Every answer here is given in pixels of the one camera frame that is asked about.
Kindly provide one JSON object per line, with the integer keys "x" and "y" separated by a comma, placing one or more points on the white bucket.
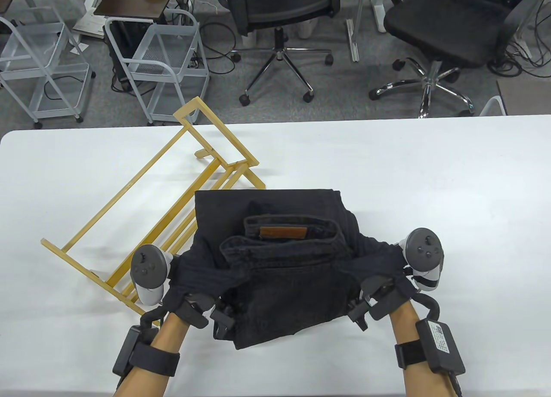
{"x": 306, "y": 29}

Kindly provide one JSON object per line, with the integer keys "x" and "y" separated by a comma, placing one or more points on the wooden book rack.
{"x": 228, "y": 133}

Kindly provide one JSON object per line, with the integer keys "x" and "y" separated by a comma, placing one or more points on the dark brown small desk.
{"x": 129, "y": 5}

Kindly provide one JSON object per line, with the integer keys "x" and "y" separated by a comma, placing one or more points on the white papers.
{"x": 88, "y": 24}

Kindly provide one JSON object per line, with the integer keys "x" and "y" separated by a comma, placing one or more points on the white plastic object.
{"x": 495, "y": 106}

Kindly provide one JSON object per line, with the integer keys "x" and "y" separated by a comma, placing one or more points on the black right wrist sensor box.
{"x": 439, "y": 345}

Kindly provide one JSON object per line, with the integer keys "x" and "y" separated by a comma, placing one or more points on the white desk leg frame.
{"x": 353, "y": 39}

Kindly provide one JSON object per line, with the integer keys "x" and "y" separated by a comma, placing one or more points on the person's left hand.
{"x": 193, "y": 280}

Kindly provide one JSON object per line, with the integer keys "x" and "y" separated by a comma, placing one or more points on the black padded office chair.
{"x": 443, "y": 26}

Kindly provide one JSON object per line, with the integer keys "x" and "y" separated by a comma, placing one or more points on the black wrist sensor box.
{"x": 127, "y": 354}
{"x": 439, "y": 345}

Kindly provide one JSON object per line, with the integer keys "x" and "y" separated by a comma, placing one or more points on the brown board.
{"x": 525, "y": 97}

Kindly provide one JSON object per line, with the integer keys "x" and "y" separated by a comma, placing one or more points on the person's right forearm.
{"x": 404, "y": 324}

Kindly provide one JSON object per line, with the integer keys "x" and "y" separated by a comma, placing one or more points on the grey white controller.
{"x": 424, "y": 246}
{"x": 148, "y": 263}

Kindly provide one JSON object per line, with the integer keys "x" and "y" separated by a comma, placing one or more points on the white metal trolley cart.
{"x": 26, "y": 48}
{"x": 168, "y": 48}

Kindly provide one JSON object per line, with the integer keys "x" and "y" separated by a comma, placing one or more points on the black left wrist sensor box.
{"x": 127, "y": 354}

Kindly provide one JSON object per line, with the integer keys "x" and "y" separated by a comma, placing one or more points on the person's right hand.
{"x": 383, "y": 263}

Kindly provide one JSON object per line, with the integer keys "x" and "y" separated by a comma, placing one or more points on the black computer tower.
{"x": 120, "y": 76}

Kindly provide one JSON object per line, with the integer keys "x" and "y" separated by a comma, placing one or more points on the black mesh office chair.
{"x": 280, "y": 1}

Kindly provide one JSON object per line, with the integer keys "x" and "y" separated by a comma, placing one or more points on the person's left forearm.
{"x": 168, "y": 332}

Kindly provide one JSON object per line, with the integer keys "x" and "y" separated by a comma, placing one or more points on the black trousers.
{"x": 280, "y": 285}

